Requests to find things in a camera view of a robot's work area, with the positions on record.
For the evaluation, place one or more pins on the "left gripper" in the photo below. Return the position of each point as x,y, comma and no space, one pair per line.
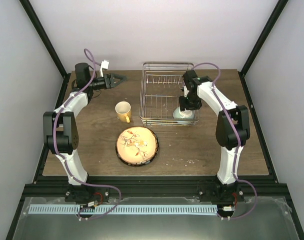
108,80

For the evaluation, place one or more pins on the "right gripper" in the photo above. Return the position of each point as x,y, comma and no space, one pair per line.
183,105

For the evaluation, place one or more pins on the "celadon green bowl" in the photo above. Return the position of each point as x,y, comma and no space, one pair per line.
185,117

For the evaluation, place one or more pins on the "yellow mug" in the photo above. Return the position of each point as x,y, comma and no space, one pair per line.
123,111

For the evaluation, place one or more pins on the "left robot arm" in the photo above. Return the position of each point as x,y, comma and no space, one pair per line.
60,128

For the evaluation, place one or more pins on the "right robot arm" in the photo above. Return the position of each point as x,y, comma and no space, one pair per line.
232,128

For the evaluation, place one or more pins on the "dark checkered rim plate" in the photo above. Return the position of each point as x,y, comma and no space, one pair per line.
155,152

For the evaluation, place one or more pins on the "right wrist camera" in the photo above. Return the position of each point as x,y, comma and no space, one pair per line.
185,90

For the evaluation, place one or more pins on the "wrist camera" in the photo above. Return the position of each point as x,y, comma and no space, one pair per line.
185,90
103,66

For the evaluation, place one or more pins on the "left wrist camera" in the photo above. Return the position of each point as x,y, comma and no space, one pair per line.
103,66

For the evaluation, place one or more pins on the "wire dish rack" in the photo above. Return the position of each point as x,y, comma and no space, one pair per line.
161,86

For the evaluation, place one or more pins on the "right black frame post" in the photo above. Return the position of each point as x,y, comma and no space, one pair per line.
275,14

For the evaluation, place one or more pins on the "black frame post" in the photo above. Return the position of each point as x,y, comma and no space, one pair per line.
27,6
275,14

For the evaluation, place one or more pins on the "left black frame post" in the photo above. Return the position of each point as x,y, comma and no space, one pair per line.
27,6

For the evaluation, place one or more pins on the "light blue slotted cable duct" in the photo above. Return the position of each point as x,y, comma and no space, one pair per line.
155,209

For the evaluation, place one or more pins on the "black aluminium frame rail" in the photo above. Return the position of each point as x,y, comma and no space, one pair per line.
204,188

